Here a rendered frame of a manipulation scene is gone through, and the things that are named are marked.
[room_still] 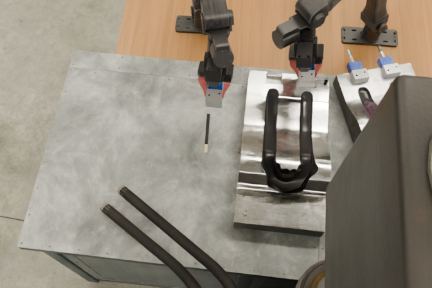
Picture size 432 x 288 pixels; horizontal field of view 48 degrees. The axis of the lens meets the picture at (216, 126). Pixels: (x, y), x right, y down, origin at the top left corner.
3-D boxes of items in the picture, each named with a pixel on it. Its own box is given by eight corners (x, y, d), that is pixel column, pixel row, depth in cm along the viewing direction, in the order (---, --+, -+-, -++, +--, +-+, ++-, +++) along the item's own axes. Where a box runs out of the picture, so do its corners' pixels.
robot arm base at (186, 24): (230, 22, 169) (231, 6, 172) (173, 18, 170) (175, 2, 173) (229, 35, 176) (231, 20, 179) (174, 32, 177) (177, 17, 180)
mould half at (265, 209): (247, 83, 167) (249, 62, 155) (323, 91, 166) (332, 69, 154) (233, 227, 146) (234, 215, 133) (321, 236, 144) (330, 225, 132)
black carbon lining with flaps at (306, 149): (265, 90, 158) (268, 74, 150) (315, 95, 157) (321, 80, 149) (257, 192, 143) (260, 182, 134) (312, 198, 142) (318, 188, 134)
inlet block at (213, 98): (210, 70, 157) (210, 61, 152) (225, 71, 156) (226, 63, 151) (205, 107, 151) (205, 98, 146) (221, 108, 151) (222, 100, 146)
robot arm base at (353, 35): (405, 33, 167) (403, 17, 170) (346, 29, 168) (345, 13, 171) (397, 47, 174) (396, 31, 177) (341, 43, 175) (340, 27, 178)
